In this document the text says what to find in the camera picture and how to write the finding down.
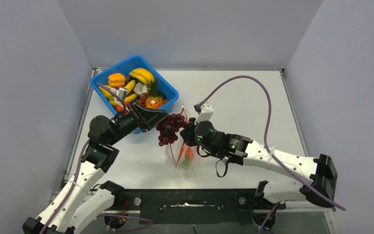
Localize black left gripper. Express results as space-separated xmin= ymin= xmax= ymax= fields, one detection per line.
xmin=107 ymin=100 xmax=168 ymax=146

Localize orange toy carrot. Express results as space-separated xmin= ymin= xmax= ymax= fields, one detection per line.
xmin=178 ymin=146 xmax=195 ymax=169

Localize dark purple toy grapes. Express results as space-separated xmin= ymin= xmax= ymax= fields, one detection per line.
xmin=156 ymin=114 xmax=188 ymax=146

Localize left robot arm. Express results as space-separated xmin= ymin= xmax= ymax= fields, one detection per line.
xmin=22 ymin=103 xmax=168 ymax=234

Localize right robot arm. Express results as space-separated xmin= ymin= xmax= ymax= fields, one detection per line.
xmin=180 ymin=118 xmax=343 ymax=209

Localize orange toy pineapple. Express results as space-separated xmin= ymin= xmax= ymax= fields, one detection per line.
xmin=145 ymin=80 xmax=168 ymax=109

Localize small red grape bunch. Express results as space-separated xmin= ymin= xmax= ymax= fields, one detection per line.
xmin=136 ymin=92 xmax=151 ymax=108

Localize white toy garlic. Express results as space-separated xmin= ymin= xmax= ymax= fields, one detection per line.
xmin=133 ymin=82 xmax=149 ymax=95

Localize yellow toy banana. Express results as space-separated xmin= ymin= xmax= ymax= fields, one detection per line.
xmin=125 ymin=80 xmax=137 ymax=96

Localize yellow banana bunch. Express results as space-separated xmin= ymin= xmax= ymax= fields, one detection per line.
xmin=129 ymin=68 xmax=155 ymax=85

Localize yellow toy lemon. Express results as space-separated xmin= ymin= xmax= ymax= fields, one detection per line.
xmin=98 ymin=85 xmax=112 ymax=99

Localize orange toy bell pepper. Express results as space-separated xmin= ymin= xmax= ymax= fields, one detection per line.
xmin=108 ymin=73 xmax=126 ymax=88

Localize blue plastic bin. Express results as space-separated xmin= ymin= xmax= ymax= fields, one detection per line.
xmin=90 ymin=55 xmax=180 ymax=135

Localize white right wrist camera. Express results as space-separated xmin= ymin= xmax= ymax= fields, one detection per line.
xmin=194 ymin=102 xmax=214 ymax=125

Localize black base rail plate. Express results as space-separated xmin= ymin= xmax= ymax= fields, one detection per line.
xmin=108 ymin=189 xmax=274 ymax=225

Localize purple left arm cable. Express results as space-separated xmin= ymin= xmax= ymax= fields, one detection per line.
xmin=38 ymin=83 xmax=155 ymax=234

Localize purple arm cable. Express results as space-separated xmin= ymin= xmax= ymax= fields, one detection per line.
xmin=38 ymin=83 xmax=155 ymax=234
xmin=200 ymin=75 xmax=347 ymax=212

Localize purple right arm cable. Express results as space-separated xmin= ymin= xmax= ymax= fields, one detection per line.
xmin=200 ymin=75 xmax=347 ymax=212

